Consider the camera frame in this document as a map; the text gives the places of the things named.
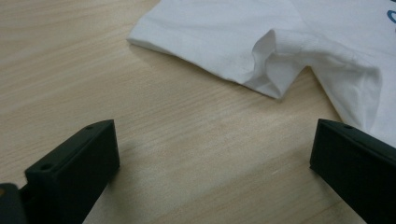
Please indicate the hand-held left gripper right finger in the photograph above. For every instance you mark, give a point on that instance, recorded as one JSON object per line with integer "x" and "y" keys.
{"x": 351, "y": 174}

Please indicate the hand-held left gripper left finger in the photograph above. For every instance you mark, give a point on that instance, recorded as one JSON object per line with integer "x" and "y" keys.
{"x": 71, "y": 180}

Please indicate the white printed T-shirt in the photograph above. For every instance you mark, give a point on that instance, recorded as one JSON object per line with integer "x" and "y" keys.
{"x": 218, "y": 37}

